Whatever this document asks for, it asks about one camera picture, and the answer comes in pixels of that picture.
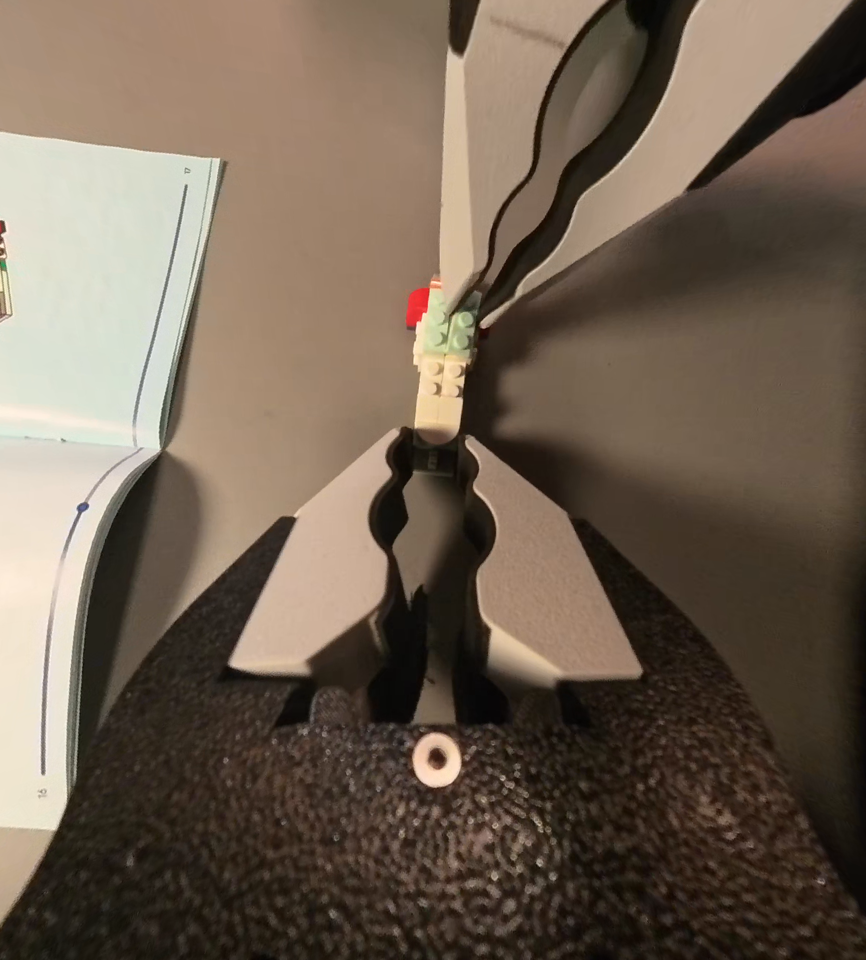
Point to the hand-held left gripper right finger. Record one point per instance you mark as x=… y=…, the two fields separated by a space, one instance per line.
x=545 y=592

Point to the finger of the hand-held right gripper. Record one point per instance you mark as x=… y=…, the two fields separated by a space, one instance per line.
x=702 y=90
x=485 y=150

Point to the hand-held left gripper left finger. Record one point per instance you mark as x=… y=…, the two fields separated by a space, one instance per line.
x=313 y=592

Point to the small lego model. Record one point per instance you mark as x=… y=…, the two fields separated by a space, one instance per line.
x=440 y=375

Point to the open instruction booklet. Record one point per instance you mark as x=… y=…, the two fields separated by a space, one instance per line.
x=65 y=337

